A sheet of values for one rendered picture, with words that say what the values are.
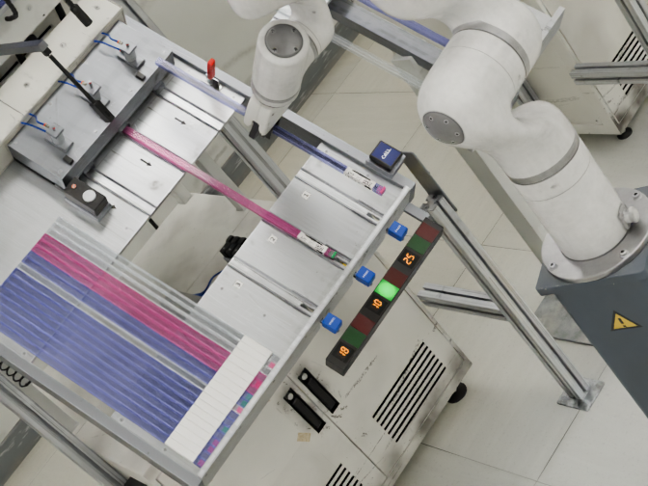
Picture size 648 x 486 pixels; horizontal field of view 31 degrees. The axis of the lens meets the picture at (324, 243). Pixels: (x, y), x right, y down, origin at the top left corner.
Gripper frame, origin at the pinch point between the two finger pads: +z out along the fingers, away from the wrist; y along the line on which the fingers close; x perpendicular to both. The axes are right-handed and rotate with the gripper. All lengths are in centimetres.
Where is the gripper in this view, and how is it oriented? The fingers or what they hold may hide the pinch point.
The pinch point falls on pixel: (267, 124)
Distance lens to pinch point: 218.3
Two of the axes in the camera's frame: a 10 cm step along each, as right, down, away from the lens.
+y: -5.6, 7.6, -3.4
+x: 8.2, 5.7, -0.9
